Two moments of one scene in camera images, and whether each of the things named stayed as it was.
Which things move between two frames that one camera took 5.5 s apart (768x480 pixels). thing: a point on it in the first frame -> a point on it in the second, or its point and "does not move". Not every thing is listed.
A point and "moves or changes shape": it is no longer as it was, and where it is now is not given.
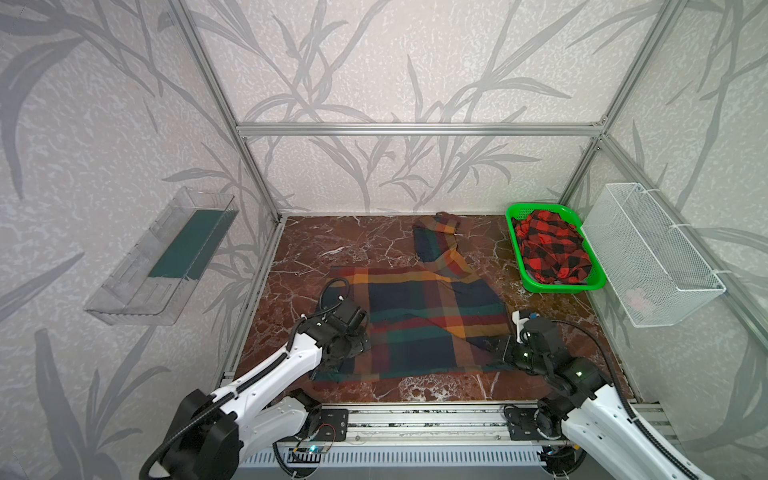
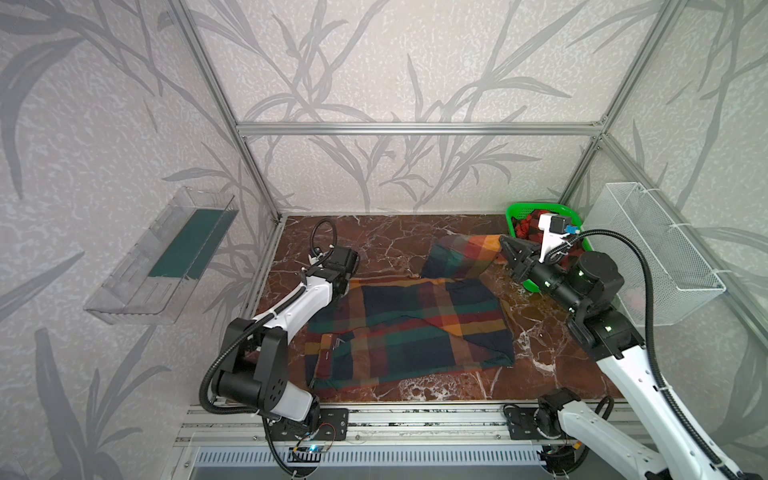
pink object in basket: x=635 y=297 does not move
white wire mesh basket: x=656 y=274 does not move
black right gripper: x=507 y=348 -> x=527 y=261
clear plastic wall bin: x=157 y=274 does not move
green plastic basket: x=597 y=277 does not move
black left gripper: x=354 y=342 -> x=332 y=283
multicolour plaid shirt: x=440 y=318 moves or changes shape
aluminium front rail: x=424 y=424 does not move
